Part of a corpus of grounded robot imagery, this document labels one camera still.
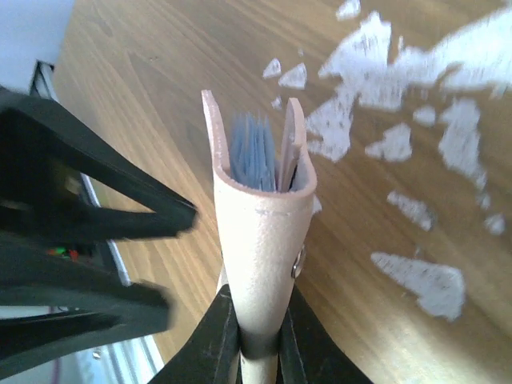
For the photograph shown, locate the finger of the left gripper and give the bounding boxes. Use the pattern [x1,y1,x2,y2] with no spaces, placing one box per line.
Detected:
[1,89,197,243]
[1,235,172,378]

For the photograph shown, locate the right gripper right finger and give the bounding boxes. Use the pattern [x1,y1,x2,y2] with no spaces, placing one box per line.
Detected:
[278,287,372,384]

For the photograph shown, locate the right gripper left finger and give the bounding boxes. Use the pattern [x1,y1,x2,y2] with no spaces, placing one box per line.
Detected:
[150,284,241,384]

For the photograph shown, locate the aluminium front rail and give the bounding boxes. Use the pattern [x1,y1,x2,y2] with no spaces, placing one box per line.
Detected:
[31,62,164,383]

